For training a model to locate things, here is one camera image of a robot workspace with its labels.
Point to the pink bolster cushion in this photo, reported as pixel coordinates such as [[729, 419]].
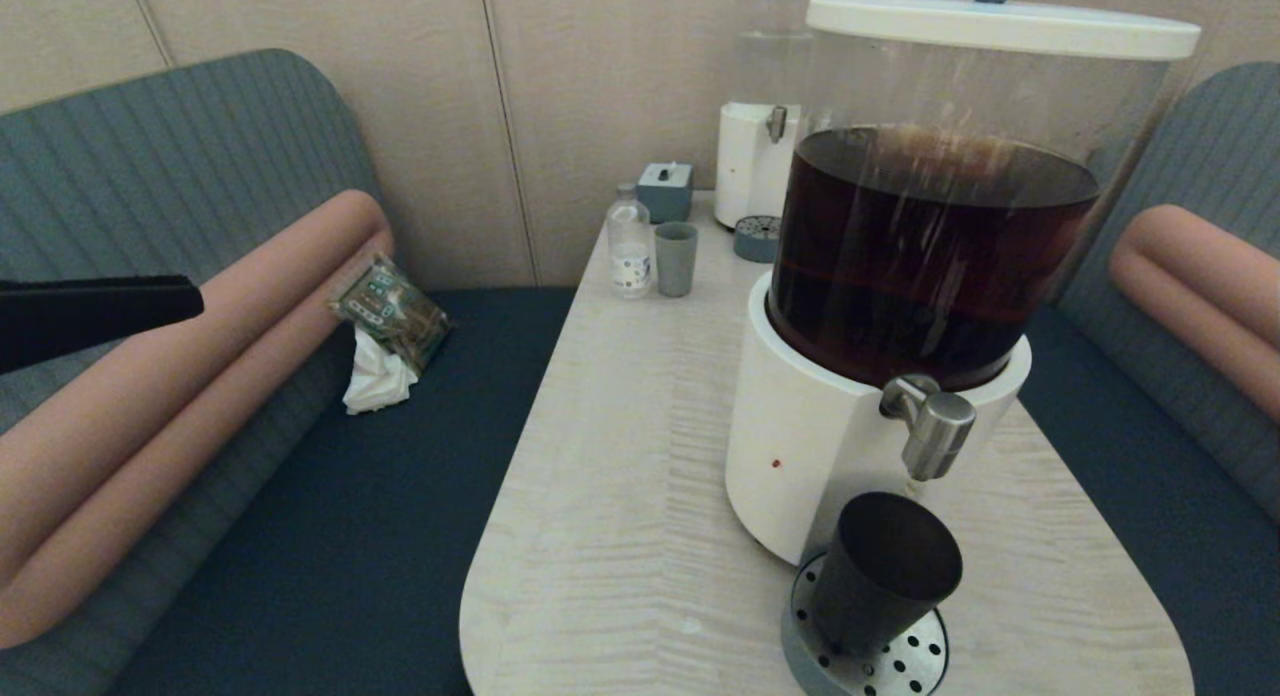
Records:
[[250, 306], [1220, 254], [200, 446], [1180, 316]]

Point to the teal left bench sofa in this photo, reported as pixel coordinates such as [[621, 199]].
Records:
[[300, 536]]

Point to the teal bench sofa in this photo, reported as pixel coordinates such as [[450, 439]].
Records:
[[1180, 476], [300, 536]]

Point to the small white water dispenser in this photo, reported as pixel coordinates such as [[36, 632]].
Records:
[[750, 166]]

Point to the grey-blue cup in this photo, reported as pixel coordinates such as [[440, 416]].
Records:
[[676, 263]]

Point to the blue napkin box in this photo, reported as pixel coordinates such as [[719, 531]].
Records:
[[665, 193]]

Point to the clear plastic bottle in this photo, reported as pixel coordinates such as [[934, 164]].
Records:
[[630, 248]]

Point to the small blue drip tray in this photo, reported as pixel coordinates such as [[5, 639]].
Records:
[[755, 240]]

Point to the teal right bench sofa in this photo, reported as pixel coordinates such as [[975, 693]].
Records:
[[1180, 476]]

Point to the green snack packet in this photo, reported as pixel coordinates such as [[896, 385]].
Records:
[[395, 314]]

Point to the white crumpled tissue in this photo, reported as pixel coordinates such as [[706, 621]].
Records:
[[375, 383]]

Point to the metal dispenser tap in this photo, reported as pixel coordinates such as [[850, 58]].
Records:
[[935, 431]]

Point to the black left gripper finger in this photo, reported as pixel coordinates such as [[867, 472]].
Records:
[[100, 279], [90, 321]]

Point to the large blue perforated drip tray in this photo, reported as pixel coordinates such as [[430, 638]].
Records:
[[900, 666]]

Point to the large white tea dispenser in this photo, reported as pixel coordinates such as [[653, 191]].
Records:
[[900, 276]]

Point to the black cup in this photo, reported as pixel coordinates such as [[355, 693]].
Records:
[[885, 576]]

